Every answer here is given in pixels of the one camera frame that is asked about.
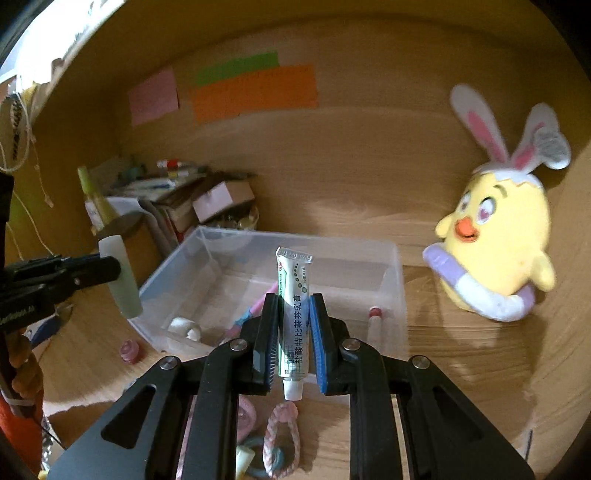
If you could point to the red white marker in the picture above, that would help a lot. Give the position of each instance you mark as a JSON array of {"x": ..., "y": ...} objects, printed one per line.
[{"x": 173, "y": 163}]

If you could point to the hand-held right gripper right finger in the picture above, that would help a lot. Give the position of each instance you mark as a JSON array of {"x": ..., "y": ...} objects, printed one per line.
[{"x": 321, "y": 344}]

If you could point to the person's left forearm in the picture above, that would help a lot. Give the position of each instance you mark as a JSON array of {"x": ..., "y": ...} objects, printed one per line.
[{"x": 18, "y": 429}]

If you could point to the clear plastic storage box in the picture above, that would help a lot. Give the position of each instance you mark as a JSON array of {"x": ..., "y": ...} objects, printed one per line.
[{"x": 323, "y": 258}]

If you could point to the orange sticky note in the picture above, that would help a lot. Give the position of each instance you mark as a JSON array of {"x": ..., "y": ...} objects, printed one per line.
[{"x": 254, "y": 94}]

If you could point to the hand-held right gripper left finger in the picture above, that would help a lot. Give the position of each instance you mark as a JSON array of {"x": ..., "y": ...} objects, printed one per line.
[{"x": 272, "y": 344}]

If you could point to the person's left hand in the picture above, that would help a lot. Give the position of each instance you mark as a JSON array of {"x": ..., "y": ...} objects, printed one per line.
[{"x": 27, "y": 378}]

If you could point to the brown cup with lid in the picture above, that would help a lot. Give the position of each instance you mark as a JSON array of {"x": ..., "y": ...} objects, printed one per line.
[{"x": 143, "y": 249}]

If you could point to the pink sticky note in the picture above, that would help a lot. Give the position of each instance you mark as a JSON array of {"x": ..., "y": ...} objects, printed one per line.
[{"x": 153, "y": 96}]

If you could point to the green sticky note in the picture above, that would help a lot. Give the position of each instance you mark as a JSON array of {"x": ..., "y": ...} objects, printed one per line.
[{"x": 235, "y": 68}]

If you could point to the pale green tube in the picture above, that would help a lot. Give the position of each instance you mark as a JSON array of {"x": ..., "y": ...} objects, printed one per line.
[{"x": 127, "y": 293}]

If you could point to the small white tube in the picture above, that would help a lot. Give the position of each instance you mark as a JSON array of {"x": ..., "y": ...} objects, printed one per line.
[{"x": 244, "y": 461}]

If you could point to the small open cardboard box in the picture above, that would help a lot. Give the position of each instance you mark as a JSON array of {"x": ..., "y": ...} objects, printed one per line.
[{"x": 221, "y": 201}]

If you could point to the red capped lip balm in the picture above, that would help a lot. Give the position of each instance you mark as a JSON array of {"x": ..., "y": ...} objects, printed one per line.
[{"x": 376, "y": 332}]

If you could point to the stack of books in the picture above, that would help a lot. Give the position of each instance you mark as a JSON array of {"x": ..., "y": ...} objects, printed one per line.
[{"x": 175, "y": 203}]

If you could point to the white green ointment tube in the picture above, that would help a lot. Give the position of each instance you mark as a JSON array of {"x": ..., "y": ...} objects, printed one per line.
[{"x": 293, "y": 323}]

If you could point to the pink pen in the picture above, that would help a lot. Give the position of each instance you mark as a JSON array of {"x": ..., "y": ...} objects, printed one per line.
[{"x": 247, "y": 316}]

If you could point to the yellow chick plush toy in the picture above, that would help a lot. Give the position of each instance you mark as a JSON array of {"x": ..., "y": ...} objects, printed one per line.
[{"x": 498, "y": 230}]

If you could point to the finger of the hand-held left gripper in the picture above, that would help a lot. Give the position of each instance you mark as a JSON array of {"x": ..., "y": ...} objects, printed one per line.
[{"x": 87, "y": 272}]

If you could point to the small pink bottle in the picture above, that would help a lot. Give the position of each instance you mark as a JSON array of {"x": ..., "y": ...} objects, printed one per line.
[{"x": 130, "y": 351}]

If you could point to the green spray bottle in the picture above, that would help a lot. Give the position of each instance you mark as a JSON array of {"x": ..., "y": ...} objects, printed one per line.
[{"x": 94, "y": 203}]

